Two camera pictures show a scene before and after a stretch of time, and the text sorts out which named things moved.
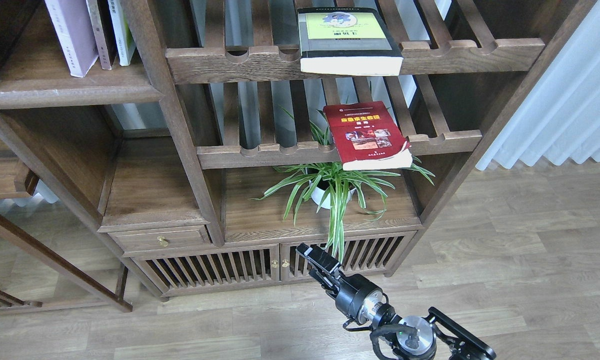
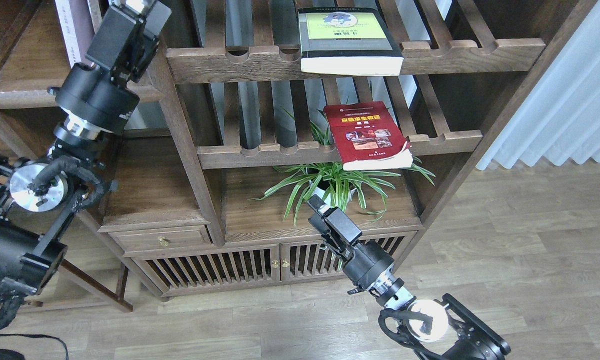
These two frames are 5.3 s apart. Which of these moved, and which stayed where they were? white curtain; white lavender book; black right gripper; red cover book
Moved: black right gripper
Stayed: red cover book; white lavender book; white curtain
